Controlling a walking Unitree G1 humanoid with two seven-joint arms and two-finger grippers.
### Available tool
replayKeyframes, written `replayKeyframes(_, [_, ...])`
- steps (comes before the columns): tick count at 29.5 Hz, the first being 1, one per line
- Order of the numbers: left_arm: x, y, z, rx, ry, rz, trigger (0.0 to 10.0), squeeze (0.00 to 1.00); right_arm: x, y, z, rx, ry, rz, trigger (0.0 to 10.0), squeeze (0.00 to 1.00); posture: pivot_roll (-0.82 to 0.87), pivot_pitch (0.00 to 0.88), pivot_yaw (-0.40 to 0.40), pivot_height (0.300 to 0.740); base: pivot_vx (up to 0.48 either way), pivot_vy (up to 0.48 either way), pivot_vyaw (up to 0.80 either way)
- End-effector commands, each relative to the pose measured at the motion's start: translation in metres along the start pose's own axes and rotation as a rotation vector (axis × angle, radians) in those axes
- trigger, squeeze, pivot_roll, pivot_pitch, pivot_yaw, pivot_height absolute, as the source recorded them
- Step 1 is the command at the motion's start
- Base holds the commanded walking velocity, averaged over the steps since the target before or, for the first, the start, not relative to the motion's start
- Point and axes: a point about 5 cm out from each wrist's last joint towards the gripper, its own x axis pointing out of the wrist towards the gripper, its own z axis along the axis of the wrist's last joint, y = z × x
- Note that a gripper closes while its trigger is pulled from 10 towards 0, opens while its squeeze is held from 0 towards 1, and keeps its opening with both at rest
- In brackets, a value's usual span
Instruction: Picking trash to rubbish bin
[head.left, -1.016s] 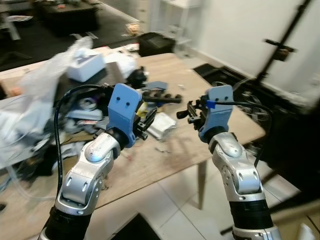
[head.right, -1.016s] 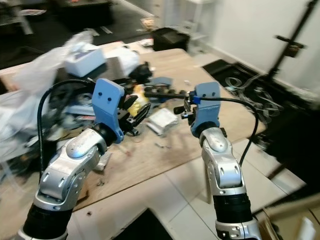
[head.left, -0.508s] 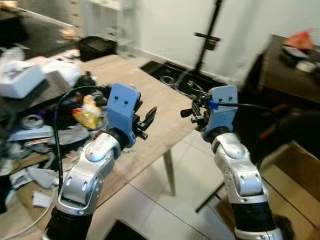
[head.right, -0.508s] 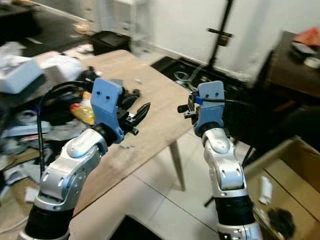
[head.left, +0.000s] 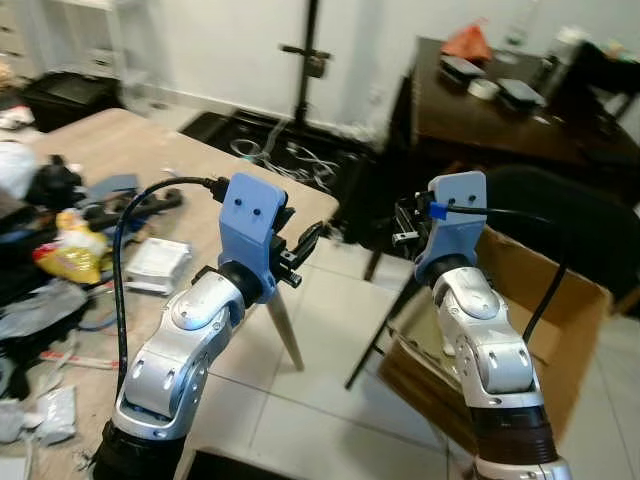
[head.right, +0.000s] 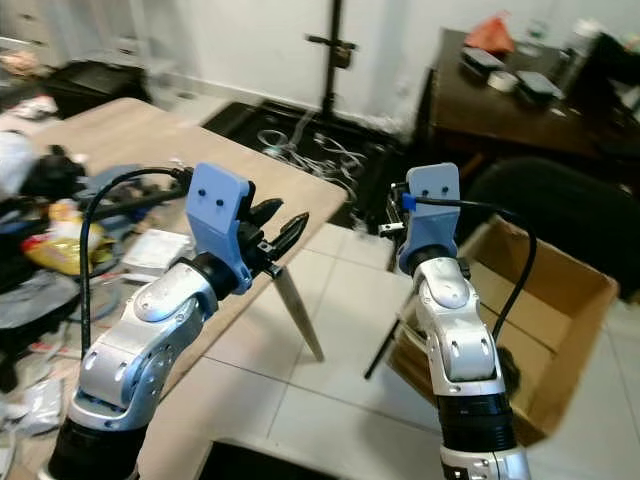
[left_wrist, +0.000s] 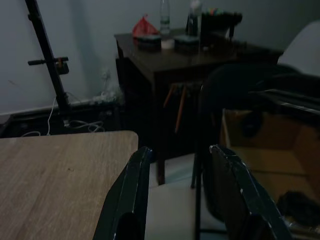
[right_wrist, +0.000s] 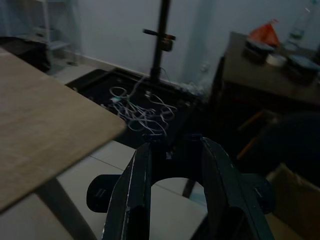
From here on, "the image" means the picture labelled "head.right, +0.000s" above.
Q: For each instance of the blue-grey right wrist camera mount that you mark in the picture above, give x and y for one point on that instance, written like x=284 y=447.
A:
x=432 y=225

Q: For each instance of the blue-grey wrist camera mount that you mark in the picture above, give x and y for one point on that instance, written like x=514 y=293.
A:
x=215 y=215
x=432 y=225

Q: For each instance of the white shelf unit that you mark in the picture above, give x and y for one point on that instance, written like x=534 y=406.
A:
x=50 y=30

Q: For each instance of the silver foil wrapper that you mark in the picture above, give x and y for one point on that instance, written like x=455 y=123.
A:
x=35 y=300

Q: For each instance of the dark brown desk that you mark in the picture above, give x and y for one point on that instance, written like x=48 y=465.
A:
x=490 y=115

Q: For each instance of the black storage bin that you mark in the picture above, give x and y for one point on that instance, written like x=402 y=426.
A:
x=105 y=88

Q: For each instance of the white tape roll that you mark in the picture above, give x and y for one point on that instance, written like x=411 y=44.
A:
x=503 y=81

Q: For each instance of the brown cardboard box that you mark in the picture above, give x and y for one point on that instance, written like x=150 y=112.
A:
x=575 y=310

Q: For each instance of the white crumpled packet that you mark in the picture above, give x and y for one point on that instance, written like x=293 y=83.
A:
x=43 y=405

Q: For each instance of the black flat panel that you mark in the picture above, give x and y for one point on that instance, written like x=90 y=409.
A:
x=265 y=462

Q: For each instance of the yellow snack bag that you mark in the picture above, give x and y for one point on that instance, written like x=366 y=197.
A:
x=65 y=245

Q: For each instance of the black food container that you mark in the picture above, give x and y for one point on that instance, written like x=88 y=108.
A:
x=542 y=85
x=482 y=59

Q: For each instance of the long black tool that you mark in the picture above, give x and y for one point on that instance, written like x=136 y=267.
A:
x=145 y=200

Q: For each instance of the orange plastic bag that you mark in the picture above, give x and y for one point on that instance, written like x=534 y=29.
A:
x=491 y=33

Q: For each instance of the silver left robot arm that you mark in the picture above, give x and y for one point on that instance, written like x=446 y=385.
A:
x=145 y=335

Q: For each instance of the black bulky device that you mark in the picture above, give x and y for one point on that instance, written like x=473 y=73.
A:
x=60 y=172

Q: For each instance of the white plastic bag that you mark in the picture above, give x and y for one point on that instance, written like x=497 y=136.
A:
x=15 y=165

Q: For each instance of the small white box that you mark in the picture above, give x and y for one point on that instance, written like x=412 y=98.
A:
x=155 y=255

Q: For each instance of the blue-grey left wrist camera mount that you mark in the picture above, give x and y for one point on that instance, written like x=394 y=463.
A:
x=215 y=215

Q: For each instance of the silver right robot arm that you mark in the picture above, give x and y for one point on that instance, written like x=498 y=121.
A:
x=460 y=330

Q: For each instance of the light wooden table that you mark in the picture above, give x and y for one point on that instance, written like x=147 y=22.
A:
x=150 y=140

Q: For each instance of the black stand pole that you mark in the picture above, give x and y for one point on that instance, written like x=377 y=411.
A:
x=333 y=55

